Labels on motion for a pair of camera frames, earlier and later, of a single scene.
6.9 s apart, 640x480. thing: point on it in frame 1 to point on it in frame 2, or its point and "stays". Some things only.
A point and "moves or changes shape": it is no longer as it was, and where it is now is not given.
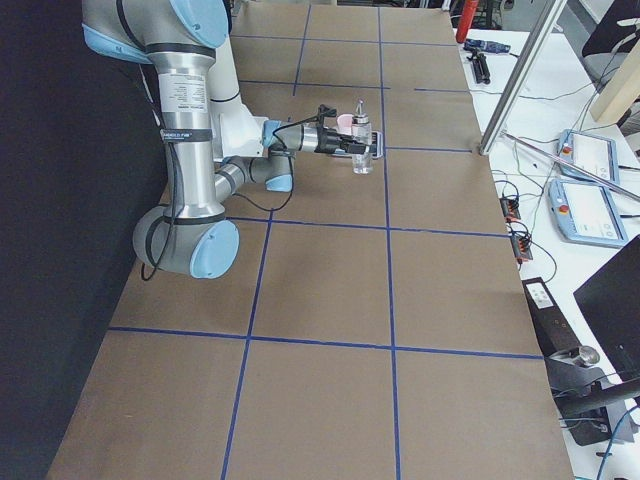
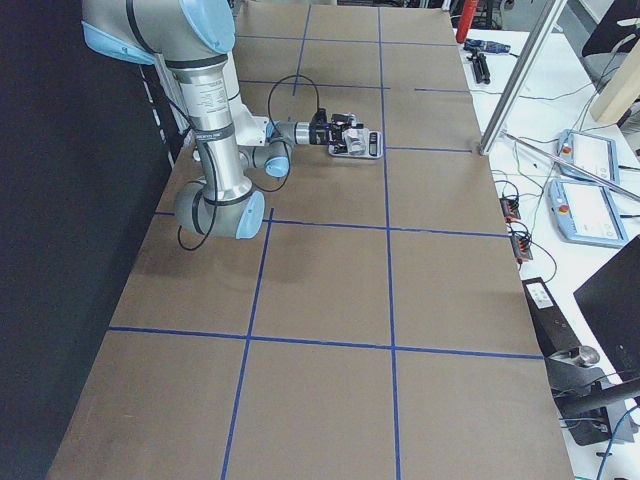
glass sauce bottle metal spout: x=361 y=142 moves or changes shape
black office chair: x=609 y=43 stays
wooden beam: x=622 y=89 stays
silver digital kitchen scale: x=375 y=149 stays
